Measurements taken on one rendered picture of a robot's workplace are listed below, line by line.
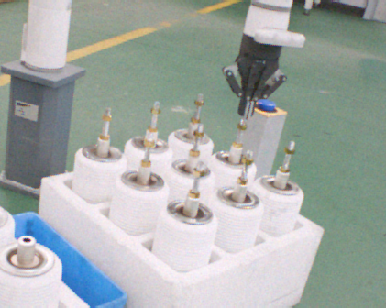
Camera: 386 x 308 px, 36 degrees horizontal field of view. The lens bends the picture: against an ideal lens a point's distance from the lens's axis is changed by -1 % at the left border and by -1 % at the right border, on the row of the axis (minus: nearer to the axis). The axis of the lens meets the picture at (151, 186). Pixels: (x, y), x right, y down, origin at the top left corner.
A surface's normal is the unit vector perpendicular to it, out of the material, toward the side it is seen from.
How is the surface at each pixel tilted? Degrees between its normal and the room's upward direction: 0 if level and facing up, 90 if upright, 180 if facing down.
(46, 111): 89
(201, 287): 90
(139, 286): 90
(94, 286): 88
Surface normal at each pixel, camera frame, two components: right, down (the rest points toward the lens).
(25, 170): -0.37, 0.36
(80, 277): -0.74, 0.15
